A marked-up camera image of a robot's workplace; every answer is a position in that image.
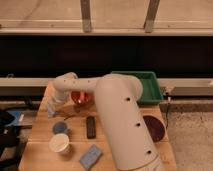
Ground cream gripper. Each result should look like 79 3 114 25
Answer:
49 90 69 110

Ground grey-blue towel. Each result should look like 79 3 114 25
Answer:
46 106 58 118

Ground green plastic tray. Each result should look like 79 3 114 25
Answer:
114 71 163 106

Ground purple bowl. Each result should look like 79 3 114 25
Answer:
143 115 165 142

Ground white cup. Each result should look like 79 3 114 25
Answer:
49 133 70 155

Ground black bag on floor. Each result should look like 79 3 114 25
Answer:
0 109 21 171

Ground blue sponge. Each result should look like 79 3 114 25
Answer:
79 144 102 171

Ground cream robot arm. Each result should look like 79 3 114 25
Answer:
48 73 165 171

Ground red bowl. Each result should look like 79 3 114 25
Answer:
71 91 93 106

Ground black remote control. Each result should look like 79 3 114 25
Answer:
86 116 96 139

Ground brown twig utensil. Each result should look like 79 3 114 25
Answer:
63 113 83 121

